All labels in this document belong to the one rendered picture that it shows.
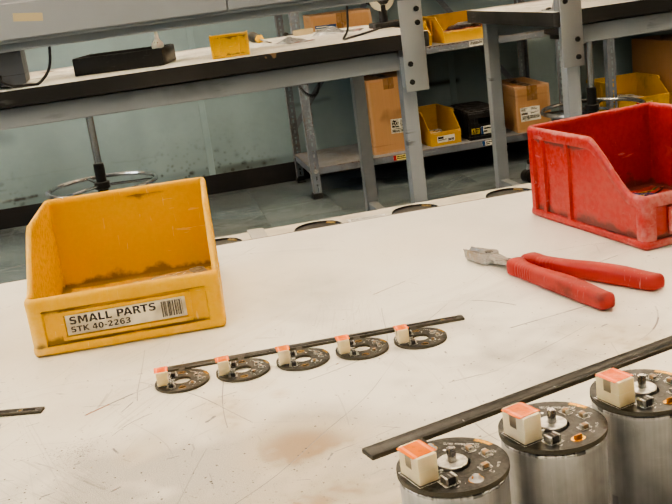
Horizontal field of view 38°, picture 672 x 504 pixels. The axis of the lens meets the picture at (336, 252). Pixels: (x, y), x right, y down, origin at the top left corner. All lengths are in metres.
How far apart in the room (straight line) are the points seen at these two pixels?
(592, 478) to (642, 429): 0.02
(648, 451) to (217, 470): 0.18
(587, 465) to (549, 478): 0.01
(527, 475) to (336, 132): 4.53
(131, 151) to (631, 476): 4.44
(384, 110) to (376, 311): 3.85
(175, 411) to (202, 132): 4.24
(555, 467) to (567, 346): 0.22
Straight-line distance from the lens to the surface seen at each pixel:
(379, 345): 0.46
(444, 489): 0.21
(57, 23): 2.49
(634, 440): 0.25
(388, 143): 4.37
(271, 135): 4.69
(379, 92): 4.33
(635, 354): 0.27
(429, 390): 0.41
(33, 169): 4.68
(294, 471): 0.36
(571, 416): 0.24
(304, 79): 2.59
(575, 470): 0.23
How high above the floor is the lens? 0.92
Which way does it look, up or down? 16 degrees down
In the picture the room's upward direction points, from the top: 8 degrees counter-clockwise
